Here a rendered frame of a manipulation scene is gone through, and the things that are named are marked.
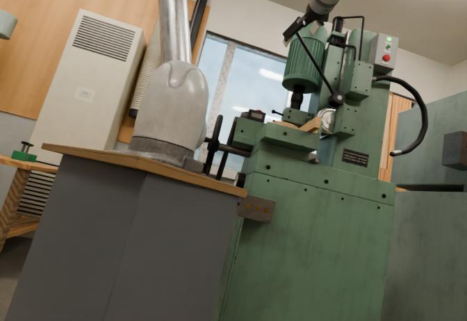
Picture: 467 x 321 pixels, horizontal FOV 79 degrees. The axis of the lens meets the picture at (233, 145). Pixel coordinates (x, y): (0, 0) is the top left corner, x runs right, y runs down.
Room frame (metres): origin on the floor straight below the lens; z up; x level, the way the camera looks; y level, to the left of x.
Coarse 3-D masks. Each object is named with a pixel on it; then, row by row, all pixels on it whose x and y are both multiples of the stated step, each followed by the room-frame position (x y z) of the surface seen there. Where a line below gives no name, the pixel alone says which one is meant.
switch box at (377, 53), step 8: (376, 40) 1.16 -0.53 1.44; (384, 40) 1.15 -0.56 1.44; (392, 40) 1.15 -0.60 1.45; (376, 48) 1.15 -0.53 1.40; (384, 48) 1.15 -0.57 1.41; (392, 48) 1.15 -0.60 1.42; (376, 56) 1.15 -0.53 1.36; (392, 56) 1.15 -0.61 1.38; (376, 64) 1.15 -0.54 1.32; (384, 64) 1.15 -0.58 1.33; (392, 64) 1.15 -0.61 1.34; (384, 72) 1.20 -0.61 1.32
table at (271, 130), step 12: (264, 132) 1.03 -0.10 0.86; (276, 132) 1.02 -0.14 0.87; (288, 132) 1.02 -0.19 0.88; (300, 132) 1.02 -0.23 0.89; (240, 144) 1.25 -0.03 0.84; (252, 144) 1.22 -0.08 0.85; (276, 144) 1.09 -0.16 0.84; (288, 144) 1.04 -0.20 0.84; (300, 144) 1.02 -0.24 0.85; (312, 144) 1.03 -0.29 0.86
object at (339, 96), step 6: (300, 36) 1.15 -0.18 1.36; (306, 48) 1.15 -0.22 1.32; (312, 60) 1.16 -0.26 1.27; (318, 66) 1.15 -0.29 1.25; (324, 78) 1.16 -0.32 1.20; (330, 90) 1.16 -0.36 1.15; (330, 96) 1.18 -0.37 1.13; (336, 96) 1.14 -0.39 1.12; (342, 96) 1.14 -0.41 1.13; (330, 102) 1.17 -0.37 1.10; (336, 102) 1.14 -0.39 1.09; (342, 102) 1.14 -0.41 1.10
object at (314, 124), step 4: (312, 120) 0.99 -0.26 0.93; (316, 120) 0.95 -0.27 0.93; (320, 120) 0.95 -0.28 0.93; (304, 124) 1.07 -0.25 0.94; (308, 124) 1.02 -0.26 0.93; (312, 124) 0.98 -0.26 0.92; (316, 124) 0.95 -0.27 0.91; (300, 128) 1.11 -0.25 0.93; (304, 128) 1.06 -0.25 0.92; (308, 128) 1.02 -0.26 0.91; (312, 128) 0.97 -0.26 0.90; (316, 128) 0.96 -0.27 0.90; (312, 132) 1.02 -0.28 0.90
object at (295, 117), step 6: (288, 108) 1.26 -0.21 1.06; (294, 108) 1.26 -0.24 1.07; (288, 114) 1.26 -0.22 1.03; (294, 114) 1.26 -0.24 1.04; (300, 114) 1.27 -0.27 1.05; (306, 114) 1.27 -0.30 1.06; (312, 114) 1.27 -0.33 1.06; (282, 120) 1.29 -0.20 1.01; (288, 120) 1.26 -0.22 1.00; (294, 120) 1.26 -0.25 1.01; (300, 120) 1.27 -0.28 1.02; (306, 120) 1.27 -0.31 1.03; (300, 126) 1.30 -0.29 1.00
